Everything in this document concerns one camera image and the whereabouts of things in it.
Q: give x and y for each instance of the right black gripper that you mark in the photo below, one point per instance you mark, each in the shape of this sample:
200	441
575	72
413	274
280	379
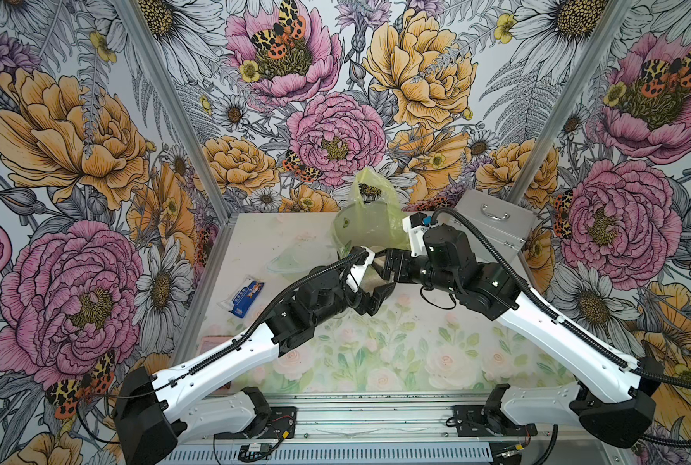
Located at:
404	258

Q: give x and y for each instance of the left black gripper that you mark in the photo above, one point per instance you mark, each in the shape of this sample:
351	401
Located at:
362	305

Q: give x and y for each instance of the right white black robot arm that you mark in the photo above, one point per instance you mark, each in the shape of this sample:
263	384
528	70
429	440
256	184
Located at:
607	399

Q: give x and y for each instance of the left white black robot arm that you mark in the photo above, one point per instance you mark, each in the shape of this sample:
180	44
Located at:
154	412

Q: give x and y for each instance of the floral table mat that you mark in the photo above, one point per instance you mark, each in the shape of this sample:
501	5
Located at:
411	345

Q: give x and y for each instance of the yellow-green plastic bin bag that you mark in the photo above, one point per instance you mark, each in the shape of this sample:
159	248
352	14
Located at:
372	217

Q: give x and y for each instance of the silver aluminium case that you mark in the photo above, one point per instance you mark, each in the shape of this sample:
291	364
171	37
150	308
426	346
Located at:
506	225

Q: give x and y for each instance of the blue packaged item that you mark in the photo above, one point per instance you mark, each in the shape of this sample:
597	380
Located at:
239	303

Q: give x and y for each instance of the red white cardboard box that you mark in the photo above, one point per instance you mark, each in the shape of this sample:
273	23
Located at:
209	343

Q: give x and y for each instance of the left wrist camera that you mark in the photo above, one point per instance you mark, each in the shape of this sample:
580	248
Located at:
355	275

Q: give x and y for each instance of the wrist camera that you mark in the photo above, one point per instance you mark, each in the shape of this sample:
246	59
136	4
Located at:
415	226
355	275

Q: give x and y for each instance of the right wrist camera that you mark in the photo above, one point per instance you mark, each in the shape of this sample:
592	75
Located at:
415	226

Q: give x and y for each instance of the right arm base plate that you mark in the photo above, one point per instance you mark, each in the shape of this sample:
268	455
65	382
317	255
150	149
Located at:
472	420

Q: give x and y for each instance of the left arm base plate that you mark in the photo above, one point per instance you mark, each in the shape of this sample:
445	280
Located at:
282	419

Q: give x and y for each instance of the aluminium front rail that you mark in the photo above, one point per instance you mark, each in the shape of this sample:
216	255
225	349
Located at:
391	428

